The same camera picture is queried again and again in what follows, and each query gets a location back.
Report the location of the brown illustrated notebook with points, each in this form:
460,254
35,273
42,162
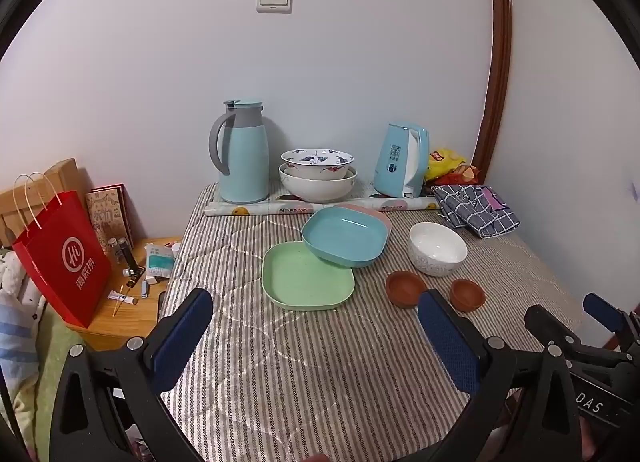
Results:
107,214

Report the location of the small brown bowl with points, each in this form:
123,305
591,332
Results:
467,294
406,287

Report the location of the brown wooden door frame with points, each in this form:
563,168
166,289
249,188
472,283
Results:
500,67

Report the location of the plain white bowl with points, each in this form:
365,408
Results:
437,247

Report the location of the fruit print table mat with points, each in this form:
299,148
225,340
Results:
260,210

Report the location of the red chips bag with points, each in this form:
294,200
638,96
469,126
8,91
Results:
462,176

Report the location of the yellow chips bag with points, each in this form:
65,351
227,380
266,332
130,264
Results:
447,160

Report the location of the wooden nightstand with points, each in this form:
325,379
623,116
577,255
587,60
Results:
135,317

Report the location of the black phone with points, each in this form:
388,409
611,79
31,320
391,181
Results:
162,304

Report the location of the light wooden headboard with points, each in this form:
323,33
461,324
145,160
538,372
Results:
45,187

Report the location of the light blue thermos jug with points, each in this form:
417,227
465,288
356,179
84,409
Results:
245,157

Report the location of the small white tube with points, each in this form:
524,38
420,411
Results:
122,297

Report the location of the light blue electric kettle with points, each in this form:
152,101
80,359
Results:
397,162

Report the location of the green square plate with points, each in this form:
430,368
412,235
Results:
300,282

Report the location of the blue patterned white bowl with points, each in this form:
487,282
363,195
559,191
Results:
317,158

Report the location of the striped quilt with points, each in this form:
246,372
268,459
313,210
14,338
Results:
310,367

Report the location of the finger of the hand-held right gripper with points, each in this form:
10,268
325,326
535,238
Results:
602,309
545,324

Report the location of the red paper bag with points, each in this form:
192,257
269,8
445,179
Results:
65,262

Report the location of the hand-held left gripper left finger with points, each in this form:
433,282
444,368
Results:
185,337

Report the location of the teal tissue packet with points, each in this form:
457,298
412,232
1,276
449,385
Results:
160,262

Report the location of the dark slim bottle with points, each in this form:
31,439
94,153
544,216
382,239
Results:
131,267

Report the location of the green bed sheet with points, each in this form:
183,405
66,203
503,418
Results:
35,367

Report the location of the floral pillow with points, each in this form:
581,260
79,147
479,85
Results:
17,292

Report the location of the blue square plate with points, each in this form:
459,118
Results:
345,234

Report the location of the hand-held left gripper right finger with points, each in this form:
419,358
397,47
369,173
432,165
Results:
445,337

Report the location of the grey checked cloth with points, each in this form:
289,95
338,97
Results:
475,209

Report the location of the pink square plate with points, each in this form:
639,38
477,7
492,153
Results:
378,215

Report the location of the large white bowl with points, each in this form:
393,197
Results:
317,189

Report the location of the small clear bottle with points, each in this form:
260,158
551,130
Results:
116,248

